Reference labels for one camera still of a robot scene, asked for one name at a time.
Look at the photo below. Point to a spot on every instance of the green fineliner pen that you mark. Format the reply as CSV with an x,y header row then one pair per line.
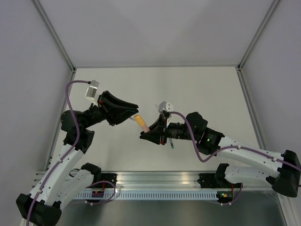
x,y
171,143

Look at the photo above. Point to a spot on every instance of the aluminium mounting rail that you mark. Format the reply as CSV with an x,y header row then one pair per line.
x,y
163,180

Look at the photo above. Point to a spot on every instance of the orange highlighter marker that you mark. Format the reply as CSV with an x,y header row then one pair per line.
x,y
145,128

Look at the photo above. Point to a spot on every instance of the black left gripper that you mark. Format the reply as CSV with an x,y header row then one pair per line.
x,y
111,106

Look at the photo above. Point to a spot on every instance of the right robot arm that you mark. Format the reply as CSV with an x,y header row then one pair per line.
x,y
282,171

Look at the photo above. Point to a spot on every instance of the aluminium frame post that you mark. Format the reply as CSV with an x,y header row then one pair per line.
x,y
259,31
46,21

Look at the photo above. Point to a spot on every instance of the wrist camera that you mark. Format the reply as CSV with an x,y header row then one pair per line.
x,y
165,106
92,93

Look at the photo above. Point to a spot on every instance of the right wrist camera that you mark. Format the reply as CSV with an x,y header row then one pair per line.
x,y
165,106

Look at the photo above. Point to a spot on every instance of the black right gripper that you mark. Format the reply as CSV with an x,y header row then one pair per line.
x,y
158,131

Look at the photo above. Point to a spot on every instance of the white slotted cable duct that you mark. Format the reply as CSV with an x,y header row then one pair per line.
x,y
147,195

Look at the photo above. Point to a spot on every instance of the left aluminium frame post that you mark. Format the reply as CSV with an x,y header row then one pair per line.
x,y
46,21

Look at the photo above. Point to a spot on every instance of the right aluminium frame post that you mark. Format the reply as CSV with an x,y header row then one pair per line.
x,y
259,31

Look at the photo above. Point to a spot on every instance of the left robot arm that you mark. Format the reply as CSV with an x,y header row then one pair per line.
x,y
44,204

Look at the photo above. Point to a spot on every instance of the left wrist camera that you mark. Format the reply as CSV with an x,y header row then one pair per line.
x,y
92,93

